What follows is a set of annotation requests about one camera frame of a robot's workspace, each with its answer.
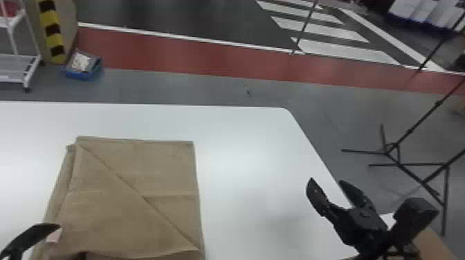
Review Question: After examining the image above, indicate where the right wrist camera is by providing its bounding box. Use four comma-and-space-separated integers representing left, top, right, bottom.
390, 196, 441, 249

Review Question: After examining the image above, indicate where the white wire rack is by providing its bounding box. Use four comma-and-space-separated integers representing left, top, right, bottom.
0, 0, 42, 93

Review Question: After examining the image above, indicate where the beige towel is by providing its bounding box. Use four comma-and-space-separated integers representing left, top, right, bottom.
30, 136, 206, 260

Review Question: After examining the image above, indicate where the black tripod stand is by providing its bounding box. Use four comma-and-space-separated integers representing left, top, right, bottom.
340, 77, 465, 200
368, 148, 465, 238

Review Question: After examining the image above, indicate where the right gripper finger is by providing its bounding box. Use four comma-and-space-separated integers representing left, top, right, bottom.
338, 179, 376, 212
305, 177, 349, 225

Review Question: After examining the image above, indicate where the yellow black striped post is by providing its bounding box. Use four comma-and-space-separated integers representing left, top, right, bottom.
36, 0, 69, 66

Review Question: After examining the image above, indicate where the blue tray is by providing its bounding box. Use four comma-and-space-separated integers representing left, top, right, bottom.
62, 50, 104, 82

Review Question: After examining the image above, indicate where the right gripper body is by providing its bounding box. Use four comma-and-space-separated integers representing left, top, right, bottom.
334, 205, 392, 260

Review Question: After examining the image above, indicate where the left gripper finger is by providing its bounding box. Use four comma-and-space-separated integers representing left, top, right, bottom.
0, 222, 62, 260

